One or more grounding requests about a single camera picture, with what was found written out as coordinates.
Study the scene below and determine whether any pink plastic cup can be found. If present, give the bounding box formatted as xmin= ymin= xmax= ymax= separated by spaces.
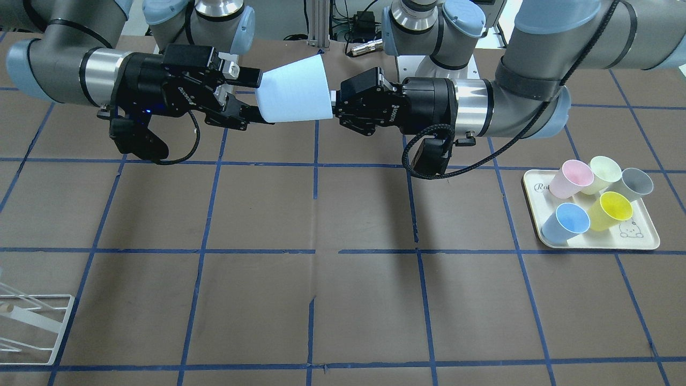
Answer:
xmin=549 ymin=160 xmax=594 ymax=199

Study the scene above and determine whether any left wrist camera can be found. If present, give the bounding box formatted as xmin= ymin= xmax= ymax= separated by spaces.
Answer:
xmin=412 ymin=138 xmax=452 ymax=176

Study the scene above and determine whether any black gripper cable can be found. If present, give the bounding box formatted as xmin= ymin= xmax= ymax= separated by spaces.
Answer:
xmin=150 ymin=110 xmax=201 ymax=166

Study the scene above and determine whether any aluminium frame post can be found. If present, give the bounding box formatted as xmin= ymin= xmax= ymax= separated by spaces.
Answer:
xmin=305 ymin=0 xmax=331 ymax=51

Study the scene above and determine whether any pale green plastic cup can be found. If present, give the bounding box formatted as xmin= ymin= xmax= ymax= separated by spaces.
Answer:
xmin=580 ymin=155 xmax=623 ymax=195

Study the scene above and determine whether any silver cable connector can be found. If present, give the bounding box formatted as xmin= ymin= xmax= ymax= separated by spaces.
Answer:
xmin=346 ymin=39 xmax=384 ymax=58

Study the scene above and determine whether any light blue plastic cup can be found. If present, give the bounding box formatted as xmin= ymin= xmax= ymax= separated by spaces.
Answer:
xmin=256 ymin=54 xmax=333 ymax=123

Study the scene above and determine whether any grey plastic cup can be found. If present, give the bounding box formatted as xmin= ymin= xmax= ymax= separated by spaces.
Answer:
xmin=607 ymin=168 xmax=654 ymax=203

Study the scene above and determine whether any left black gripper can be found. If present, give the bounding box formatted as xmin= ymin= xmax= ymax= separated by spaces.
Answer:
xmin=333 ymin=68 xmax=458 ymax=135

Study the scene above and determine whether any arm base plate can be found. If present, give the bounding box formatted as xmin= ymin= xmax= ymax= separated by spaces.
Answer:
xmin=396 ymin=55 xmax=480 ymax=83

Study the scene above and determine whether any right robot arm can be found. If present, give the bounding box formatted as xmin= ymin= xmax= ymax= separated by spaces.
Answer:
xmin=2 ymin=1 xmax=264 ymax=134

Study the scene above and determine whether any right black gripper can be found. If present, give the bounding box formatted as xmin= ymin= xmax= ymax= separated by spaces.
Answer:
xmin=111 ymin=44 xmax=274 ymax=130

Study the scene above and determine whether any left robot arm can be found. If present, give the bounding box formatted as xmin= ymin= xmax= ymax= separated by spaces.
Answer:
xmin=333 ymin=1 xmax=684 ymax=138

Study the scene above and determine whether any white wire cup rack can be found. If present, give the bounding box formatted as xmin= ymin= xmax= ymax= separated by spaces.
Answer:
xmin=1 ymin=283 xmax=75 ymax=366

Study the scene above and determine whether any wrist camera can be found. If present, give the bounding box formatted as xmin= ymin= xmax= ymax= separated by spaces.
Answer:
xmin=109 ymin=117 xmax=169 ymax=161
xmin=412 ymin=138 xmax=452 ymax=176

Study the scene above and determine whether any yellow plastic cup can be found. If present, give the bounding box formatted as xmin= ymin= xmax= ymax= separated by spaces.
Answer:
xmin=586 ymin=191 xmax=633 ymax=232

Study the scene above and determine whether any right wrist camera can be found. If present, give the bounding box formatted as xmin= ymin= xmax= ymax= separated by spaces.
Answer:
xmin=109 ymin=117 xmax=169 ymax=161

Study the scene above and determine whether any cream plastic tray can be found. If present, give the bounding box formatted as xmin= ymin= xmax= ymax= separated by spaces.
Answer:
xmin=522 ymin=169 xmax=661 ymax=251

